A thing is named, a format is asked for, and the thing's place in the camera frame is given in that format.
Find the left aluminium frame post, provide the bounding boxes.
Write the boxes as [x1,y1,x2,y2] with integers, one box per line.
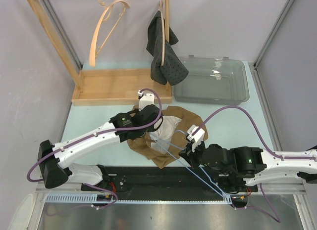
[40,0,83,72]

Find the tan cloth garment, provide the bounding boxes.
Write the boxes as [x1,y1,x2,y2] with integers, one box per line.
[127,106,203,169]

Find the aluminium frame post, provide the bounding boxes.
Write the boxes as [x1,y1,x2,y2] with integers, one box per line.
[253,0,296,69]
[40,0,83,72]

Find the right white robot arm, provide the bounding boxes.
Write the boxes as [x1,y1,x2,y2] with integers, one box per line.
[179,142,317,192]

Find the right aluminium frame post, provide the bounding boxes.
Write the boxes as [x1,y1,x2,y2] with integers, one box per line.
[253,0,296,69]

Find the light wooden hanger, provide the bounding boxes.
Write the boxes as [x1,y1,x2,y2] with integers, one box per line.
[89,0,130,67]

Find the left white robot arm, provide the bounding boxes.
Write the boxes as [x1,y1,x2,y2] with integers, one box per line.
[38,104,163,190]

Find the clear plastic bin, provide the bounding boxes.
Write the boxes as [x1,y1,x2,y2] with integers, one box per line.
[172,56,250,105]

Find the white slotted cable duct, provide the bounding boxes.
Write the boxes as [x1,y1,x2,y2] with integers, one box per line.
[45,192,248,205]

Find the white rounded object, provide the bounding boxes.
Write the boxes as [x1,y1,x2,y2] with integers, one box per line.
[8,194,35,230]

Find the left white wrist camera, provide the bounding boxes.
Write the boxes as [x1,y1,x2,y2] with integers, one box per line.
[138,90,155,111]

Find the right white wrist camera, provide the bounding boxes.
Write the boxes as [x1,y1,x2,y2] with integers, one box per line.
[186,125,205,152]

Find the blue wire hanger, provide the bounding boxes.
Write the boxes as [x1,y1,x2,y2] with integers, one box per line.
[150,133,232,205]

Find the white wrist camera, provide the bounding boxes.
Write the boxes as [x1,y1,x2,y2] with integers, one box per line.
[138,90,155,111]
[186,125,205,152]

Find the dark grey dotted skirt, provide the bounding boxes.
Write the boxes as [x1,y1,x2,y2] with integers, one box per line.
[146,11,189,86]

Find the wooden clothes rack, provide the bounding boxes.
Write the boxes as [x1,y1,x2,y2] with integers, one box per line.
[27,0,172,106]

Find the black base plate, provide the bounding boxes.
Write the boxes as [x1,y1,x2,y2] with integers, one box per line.
[95,166,258,201]

